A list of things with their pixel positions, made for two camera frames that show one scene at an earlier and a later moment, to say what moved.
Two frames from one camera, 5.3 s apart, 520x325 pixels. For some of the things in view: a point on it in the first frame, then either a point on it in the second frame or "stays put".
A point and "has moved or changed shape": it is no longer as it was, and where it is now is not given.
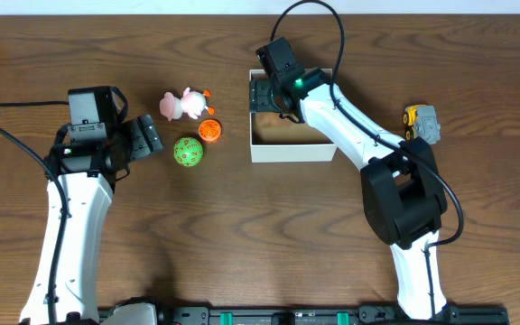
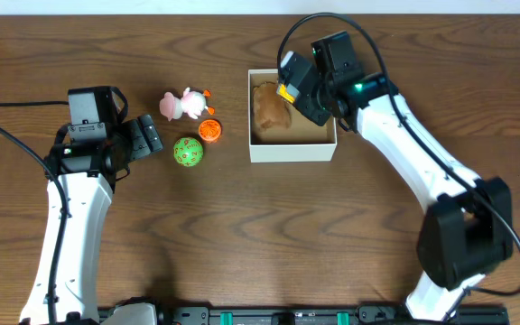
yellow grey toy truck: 420,120 has moved or changed shape
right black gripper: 260,96 -> 308,104
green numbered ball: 188,152 stays put
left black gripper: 147,134 stays put
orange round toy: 209,130 stays put
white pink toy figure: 192,103 stays put
